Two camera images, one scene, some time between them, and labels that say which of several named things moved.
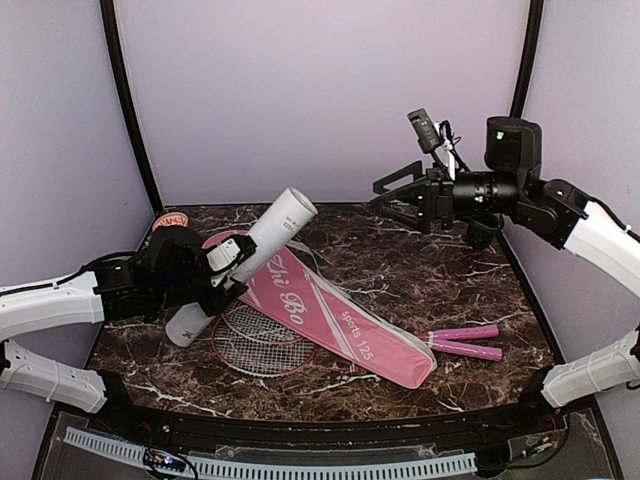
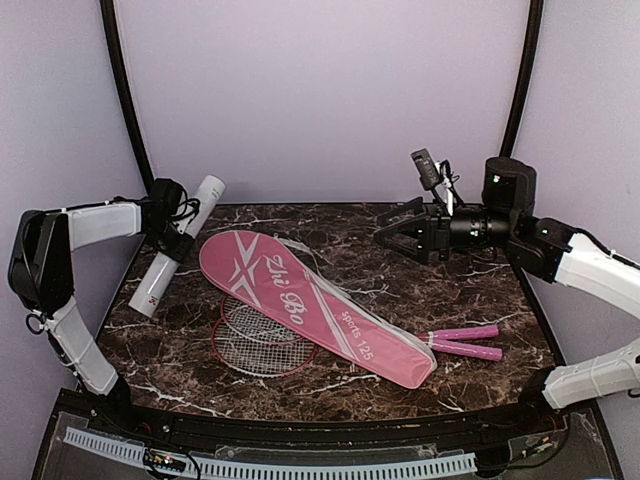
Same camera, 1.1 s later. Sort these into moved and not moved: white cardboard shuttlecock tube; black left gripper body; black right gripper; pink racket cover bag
Moved: white cardboard shuttlecock tube; black right gripper; black left gripper body
Not moved: pink racket cover bag
